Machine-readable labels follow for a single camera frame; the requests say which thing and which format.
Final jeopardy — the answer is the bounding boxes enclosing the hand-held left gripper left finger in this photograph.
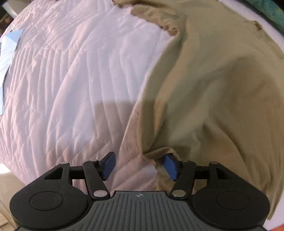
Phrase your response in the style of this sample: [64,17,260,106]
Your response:
[42,152,116,199]

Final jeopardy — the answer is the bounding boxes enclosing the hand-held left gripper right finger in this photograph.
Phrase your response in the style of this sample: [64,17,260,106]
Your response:
[163,154,237,199]

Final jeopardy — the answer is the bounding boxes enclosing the khaki clothes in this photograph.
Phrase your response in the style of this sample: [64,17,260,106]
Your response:
[111,0,284,221]

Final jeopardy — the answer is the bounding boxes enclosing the blue and white paper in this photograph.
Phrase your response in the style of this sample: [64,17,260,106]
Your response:
[0,28,24,116]

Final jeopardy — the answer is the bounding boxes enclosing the green plush printed blanket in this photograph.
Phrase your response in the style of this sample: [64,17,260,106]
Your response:
[243,0,284,36]

